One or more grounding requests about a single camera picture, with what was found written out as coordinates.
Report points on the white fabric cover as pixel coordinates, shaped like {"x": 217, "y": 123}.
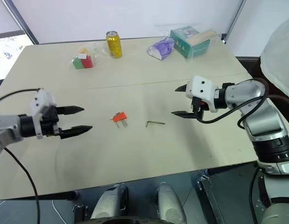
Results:
{"x": 278, "y": 53}

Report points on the black table bracket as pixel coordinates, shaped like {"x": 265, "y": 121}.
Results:
{"x": 80, "y": 211}

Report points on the silver robot torso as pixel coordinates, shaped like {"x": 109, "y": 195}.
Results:
{"x": 278, "y": 205}

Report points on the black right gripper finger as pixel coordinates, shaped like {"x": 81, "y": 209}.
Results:
{"x": 182, "y": 88}
{"x": 184, "y": 114}

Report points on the metal allen key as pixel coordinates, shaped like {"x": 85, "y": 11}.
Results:
{"x": 156, "y": 122}

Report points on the dark rounded robot base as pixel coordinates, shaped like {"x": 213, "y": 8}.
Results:
{"x": 135, "y": 220}

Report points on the silver rounded robot leg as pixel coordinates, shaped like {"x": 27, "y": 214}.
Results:
{"x": 170, "y": 203}
{"x": 111, "y": 203}

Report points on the black metal table leg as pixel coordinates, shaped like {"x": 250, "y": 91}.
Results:
{"x": 212, "y": 200}

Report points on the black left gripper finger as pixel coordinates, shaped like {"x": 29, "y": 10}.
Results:
{"x": 75, "y": 131}
{"x": 69, "y": 109}

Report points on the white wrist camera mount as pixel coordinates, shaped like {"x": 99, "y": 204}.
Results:
{"x": 201, "y": 89}
{"x": 42, "y": 99}

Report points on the dark window frame bar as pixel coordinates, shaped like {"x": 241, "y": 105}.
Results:
{"x": 21, "y": 22}

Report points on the green cardboard box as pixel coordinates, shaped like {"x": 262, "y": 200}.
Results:
{"x": 188, "y": 44}

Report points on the bag of coloured blocks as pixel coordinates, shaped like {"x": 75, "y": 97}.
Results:
{"x": 84, "y": 60}

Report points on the yellow drink can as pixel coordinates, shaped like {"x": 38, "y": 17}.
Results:
{"x": 114, "y": 45}

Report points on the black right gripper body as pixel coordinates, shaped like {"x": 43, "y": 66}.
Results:
{"x": 197, "y": 106}

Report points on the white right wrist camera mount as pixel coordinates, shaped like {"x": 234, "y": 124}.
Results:
{"x": 201, "y": 89}

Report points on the purple tissue pack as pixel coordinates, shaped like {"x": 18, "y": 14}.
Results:
{"x": 161, "y": 49}

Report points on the orange plug connector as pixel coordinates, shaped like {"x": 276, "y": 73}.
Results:
{"x": 120, "y": 116}

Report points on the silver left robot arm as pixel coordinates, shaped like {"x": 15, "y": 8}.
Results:
{"x": 5, "y": 127}

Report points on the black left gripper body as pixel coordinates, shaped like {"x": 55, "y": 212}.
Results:
{"x": 49, "y": 123}

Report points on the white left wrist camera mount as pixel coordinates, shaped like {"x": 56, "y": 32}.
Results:
{"x": 42, "y": 99}

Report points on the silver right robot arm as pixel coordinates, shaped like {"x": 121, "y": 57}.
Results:
{"x": 256, "y": 109}

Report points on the bag of wooden sticks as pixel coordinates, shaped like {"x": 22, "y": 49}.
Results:
{"x": 203, "y": 37}

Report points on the dark slanted pole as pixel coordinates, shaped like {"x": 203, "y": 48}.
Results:
{"x": 231, "y": 21}

